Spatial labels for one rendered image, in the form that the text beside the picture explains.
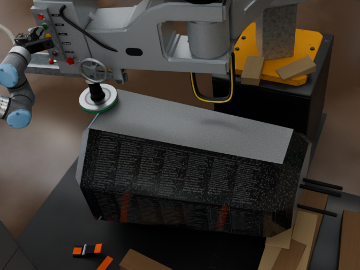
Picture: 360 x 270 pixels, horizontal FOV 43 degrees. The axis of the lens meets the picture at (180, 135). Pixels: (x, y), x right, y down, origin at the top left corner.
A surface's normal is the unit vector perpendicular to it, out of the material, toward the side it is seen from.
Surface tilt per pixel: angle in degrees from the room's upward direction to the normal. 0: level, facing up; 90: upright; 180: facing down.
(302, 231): 0
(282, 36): 90
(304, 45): 0
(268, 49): 90
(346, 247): 0
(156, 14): 90
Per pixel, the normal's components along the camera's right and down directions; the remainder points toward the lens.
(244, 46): -0.12, -0.68
